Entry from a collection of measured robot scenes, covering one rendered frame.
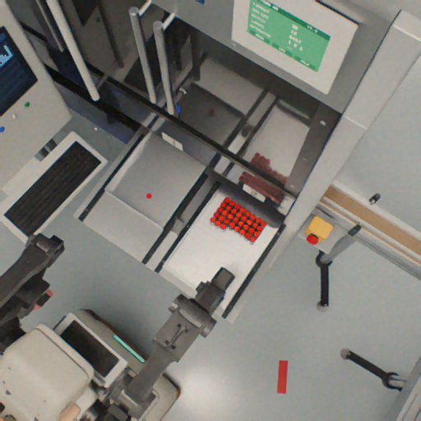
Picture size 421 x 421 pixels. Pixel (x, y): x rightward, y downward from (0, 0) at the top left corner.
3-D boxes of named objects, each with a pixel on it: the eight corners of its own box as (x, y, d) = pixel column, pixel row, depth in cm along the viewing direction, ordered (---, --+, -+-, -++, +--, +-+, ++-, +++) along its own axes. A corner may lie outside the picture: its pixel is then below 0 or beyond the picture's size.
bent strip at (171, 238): (178, 221, 193) (177, 217, 188) (184, 226, 193) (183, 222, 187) (154, 252, 190) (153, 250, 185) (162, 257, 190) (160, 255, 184)
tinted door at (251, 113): (182, 121, 168) (166, 4, 111) (298, 194, 161) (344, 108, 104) (180, 122, 168) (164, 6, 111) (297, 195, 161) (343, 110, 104)
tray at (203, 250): (217, 192, 196) (217, 189, 193) (276, 231, 192) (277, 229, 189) (163, 267, 189) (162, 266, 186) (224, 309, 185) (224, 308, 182)
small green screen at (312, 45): (233, 34, 102) (239, -42, 82) (330, 90, 99) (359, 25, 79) (230, 39, 102) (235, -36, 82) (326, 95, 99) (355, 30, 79)
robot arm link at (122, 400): (104, 414, 143) (120, 426, 142) (121, 390, 139) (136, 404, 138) (121, 394, 151) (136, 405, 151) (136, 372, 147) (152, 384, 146)
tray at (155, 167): (159, 122, 204) (158, 117, 200) (215, 157, 200) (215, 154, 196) (106, 191, 196) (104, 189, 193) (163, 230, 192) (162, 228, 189)
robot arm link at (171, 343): (150, 329, 113) (187, 358, 112) (183, 289, 122) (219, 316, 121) (106, 401, 145) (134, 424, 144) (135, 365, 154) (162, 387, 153)
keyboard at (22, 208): (76, 141, 210) (75, 138, 207) (102, 162, 207) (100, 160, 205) (3, 215, 202) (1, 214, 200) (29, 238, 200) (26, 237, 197)
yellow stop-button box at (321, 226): (314, 215, 186) (318, 210, 179) (332, 227, 184) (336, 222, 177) (303, 233, 184) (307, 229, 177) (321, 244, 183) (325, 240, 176)
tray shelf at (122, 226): (149, 117, 206) (148, 115, 204) (303, 214, 196) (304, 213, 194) (73, 216, 196) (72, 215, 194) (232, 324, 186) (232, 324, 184)
